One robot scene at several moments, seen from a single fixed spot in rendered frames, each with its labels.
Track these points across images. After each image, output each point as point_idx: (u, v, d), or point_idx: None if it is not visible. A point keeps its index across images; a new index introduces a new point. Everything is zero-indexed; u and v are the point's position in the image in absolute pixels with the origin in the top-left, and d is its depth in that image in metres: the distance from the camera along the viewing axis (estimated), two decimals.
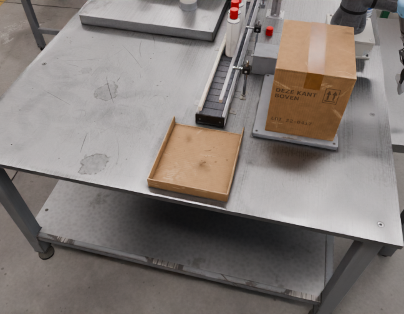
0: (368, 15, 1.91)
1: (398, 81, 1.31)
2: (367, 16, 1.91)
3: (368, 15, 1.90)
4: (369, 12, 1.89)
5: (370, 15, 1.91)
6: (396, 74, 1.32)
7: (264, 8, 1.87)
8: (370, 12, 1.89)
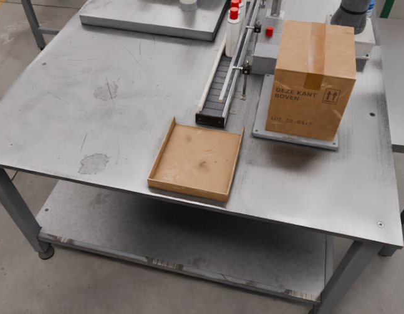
0: (368, 15, 1.91)
1: None
2: (367, 16, 1.91)
3: (368, 15, 1.90)
4: (369, 12, 1.89)
5: (370, 15, 1.91)
6: None
7: (264, 8, 1.87)
8: (370, 12, 1.89)
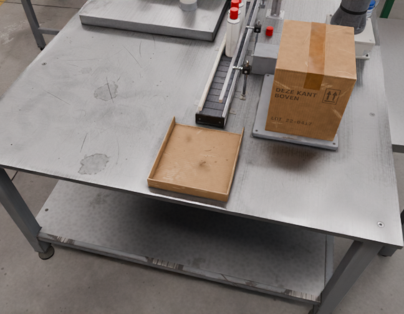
0: (368, 15, 1.91)
1: None
2: (367, 16, 1.91)
3: (368, 15, 1.90)
4: (369, 12, 1.89)
5: (370, 15, 1.91)
6: None
7: (264, 8, 1.87)
8: (370, 12, 1.89)
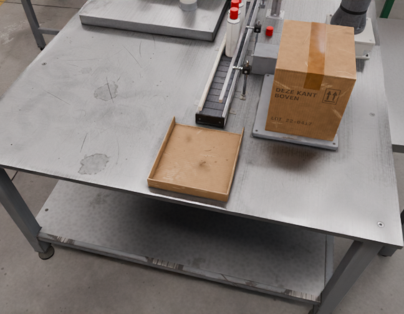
0: None
1: None
2: None
3: None
4: None
5: None
6: None
7: (264, 8, 1.87)
8: None
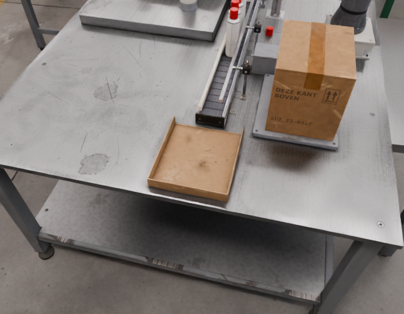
0: None
1: None
2: None
3: None
4: None
5: None
6: None
7: (264, 8, 1.87)
8: None
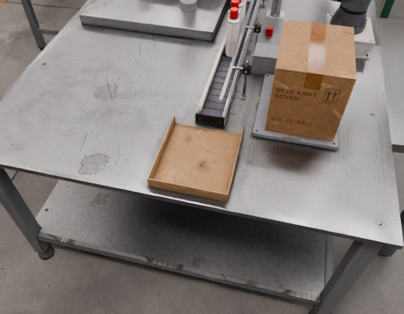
0: None
1: None
2: None
3: None
4: None
5: None
6: None
7: (264, 8, 1.87)
8: None
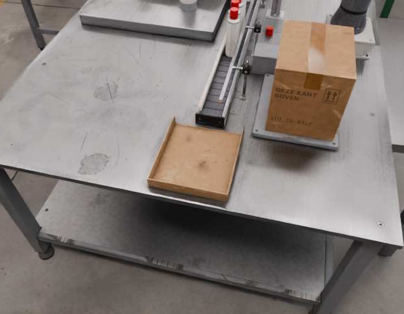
0: None
1: None
2: None
3: None
4: None
5: None
6: None
7: (264, 8, 1.87)
8: None
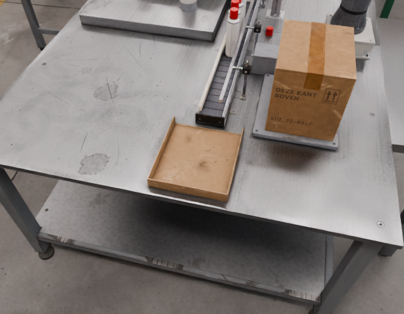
0: None
1: None
2: None
3: None
4: None
5: None
6: None
7: (264, 8, 1.87)
8: None
